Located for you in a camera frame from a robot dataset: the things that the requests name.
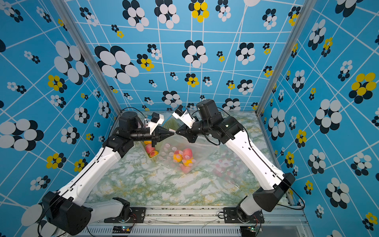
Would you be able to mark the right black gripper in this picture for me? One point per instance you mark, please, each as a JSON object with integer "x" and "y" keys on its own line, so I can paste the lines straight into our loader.
{"x": 189, "y": 134}

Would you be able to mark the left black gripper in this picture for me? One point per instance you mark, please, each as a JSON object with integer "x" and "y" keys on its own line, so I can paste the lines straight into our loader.
{"x": 166, "y": 132}

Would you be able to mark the pale green plastic basket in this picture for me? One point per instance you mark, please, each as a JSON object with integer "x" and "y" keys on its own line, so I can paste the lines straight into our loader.
{"x": 154, "y": 155}

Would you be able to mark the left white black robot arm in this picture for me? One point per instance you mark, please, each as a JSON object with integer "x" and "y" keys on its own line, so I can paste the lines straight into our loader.
{"x": 66, "y": 208}

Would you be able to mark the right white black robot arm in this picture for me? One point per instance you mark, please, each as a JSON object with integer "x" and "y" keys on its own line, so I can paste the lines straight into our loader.
{"x": 274, "y": 183}

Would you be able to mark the pink peach right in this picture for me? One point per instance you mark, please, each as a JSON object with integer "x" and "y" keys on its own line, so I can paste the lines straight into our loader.
{"x": 187, "y": 154}

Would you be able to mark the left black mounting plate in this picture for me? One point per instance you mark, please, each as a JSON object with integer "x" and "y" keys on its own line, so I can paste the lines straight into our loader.
{"x": 133, "y": 214}

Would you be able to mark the black mounting plate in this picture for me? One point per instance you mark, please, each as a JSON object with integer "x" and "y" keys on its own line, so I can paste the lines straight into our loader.
{"x": 234, "y": 215}
{"x": 133, "y": 214}

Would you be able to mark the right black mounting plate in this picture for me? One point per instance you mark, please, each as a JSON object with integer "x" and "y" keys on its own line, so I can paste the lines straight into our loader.
{"x": 234, "y": 215}

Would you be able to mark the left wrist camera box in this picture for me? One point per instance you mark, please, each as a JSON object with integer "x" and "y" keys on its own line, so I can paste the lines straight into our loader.
{"x": 154, "y": 121}

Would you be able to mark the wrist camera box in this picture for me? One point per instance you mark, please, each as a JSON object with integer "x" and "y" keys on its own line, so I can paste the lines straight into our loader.
{"x": 154, "y": 121}
{"x": 182, "y": 114}

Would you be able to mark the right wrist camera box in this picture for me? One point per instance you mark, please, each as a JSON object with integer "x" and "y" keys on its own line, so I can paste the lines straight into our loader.
{"x": 182, "y": 114}

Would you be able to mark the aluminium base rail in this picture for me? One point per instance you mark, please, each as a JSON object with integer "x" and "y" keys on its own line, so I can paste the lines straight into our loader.
{"x": 202, "y": 221}

